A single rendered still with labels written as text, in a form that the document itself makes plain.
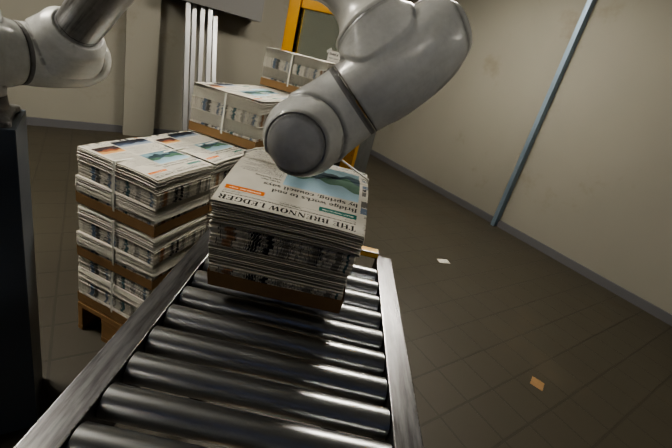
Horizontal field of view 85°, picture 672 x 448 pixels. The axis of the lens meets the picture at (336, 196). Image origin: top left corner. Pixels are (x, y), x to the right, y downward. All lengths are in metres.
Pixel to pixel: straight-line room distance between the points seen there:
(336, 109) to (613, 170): 3.75
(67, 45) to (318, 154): 0.86
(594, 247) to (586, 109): 1.29
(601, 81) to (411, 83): 3.83
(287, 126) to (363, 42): 0.13
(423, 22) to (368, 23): 0.06
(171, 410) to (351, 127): 0.49
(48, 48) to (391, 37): 0.91
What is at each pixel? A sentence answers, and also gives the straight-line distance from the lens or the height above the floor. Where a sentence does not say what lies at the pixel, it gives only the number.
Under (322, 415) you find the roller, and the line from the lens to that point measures 0.70.
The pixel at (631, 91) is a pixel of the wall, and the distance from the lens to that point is 4.14.
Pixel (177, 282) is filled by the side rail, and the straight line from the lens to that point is 0.89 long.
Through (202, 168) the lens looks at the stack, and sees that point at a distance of 1.49.
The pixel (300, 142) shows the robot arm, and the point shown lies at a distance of 0.41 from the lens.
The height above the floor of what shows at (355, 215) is 1.07.
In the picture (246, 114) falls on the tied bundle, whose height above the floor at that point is 0.99.
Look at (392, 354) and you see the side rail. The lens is 0.83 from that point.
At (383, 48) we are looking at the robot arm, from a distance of 0.45.
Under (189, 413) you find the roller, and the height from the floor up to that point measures 0.80.
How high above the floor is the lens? 1.33
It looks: 20 degrees down
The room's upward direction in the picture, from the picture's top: 14 degrees clockwise
